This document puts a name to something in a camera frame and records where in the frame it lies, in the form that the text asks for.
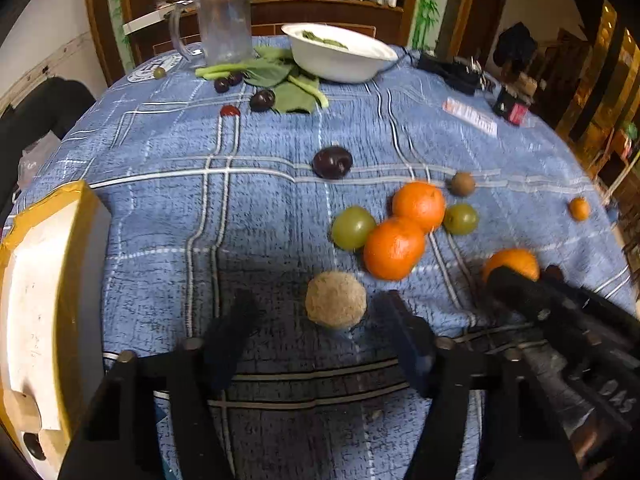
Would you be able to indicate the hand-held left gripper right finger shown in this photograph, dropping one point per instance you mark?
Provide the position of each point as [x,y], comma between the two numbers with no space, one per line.
[411,352]

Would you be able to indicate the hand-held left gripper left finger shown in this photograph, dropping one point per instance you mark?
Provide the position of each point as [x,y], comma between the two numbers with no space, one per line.
[231,340]

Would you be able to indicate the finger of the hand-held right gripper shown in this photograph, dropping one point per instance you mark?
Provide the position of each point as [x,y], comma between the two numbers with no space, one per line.
[575,290]
[515,287]

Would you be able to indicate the orange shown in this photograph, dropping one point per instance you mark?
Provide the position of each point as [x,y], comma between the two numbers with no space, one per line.
[419,206]
[394,247]
[512,260]

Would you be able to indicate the small kumquat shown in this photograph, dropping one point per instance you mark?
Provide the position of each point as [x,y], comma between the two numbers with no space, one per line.
[579,208]

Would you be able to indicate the rough tan round fruit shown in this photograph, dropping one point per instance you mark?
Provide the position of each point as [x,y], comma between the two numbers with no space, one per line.
[336,300]

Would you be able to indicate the large green grape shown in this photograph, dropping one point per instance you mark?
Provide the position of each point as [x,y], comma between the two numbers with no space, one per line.
[353,227]

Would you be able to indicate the white foam box yellow tape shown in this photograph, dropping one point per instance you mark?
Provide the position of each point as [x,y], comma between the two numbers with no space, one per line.
[35,310]

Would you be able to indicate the large dark plum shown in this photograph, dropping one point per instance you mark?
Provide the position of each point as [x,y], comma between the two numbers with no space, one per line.
[332,162]

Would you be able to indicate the brown kiwi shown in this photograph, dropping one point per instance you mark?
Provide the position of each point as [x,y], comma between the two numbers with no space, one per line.
[462,183]

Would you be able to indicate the blue plaid tablecloth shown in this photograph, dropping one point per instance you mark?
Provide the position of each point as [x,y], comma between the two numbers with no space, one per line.
[200,200]

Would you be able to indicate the white red packet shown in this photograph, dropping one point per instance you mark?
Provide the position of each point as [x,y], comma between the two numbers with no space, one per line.
[470,116]

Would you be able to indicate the black red box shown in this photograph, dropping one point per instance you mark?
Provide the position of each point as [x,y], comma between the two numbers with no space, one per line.
[510,105]

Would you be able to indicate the black device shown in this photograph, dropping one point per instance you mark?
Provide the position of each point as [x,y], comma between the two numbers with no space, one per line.
[450,72]

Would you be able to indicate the red jujube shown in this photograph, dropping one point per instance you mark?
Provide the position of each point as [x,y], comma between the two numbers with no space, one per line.
[229,110]

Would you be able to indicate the dark hanging clothing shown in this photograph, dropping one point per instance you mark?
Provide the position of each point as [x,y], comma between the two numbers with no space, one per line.
[515,47]

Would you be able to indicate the bok choy leaf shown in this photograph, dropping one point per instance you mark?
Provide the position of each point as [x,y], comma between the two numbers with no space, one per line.
[260,65]
[295,95]

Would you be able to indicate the clear plastic bag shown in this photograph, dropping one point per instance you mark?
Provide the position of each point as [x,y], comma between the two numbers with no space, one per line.
[35,160]

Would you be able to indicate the small olive green grape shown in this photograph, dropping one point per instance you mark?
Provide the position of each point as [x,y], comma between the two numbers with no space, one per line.
[159,72]

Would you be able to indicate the white oval sticker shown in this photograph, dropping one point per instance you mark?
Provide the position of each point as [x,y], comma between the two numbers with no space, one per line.
[145,72]

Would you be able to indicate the white bowl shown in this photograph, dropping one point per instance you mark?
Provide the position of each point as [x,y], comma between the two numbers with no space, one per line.
[340,62]

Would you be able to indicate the black chair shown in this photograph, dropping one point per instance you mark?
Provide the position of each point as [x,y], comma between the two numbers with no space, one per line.
[45,110]

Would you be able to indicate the green leaves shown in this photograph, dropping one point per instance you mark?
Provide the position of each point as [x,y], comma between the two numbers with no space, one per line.
[322,40]

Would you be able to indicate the clear glass mug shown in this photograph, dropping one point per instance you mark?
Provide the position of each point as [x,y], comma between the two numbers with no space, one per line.
[225,25]

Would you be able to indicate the white board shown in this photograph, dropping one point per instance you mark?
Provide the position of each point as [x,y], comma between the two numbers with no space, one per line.
[150,17]

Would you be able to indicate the wooden cabinet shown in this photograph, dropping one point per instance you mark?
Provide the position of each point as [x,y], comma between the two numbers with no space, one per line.
[325,12]

